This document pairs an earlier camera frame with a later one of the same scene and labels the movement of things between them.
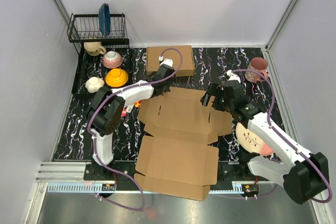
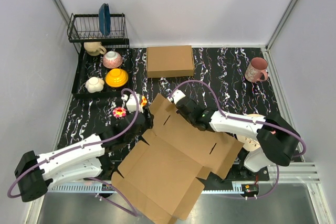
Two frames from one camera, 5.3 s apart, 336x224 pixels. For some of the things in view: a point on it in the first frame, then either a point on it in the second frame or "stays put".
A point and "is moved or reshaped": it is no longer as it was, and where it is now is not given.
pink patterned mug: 259,64 stays put
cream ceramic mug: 94,48 stays put
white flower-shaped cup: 93,83 stays put
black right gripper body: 220,102 -> 191,120
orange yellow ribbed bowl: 116,77 stays put
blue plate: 104,20 stays put
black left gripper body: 166,86 -> 147,125
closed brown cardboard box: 187,67 stays put
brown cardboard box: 176,158 is moved or reshaped
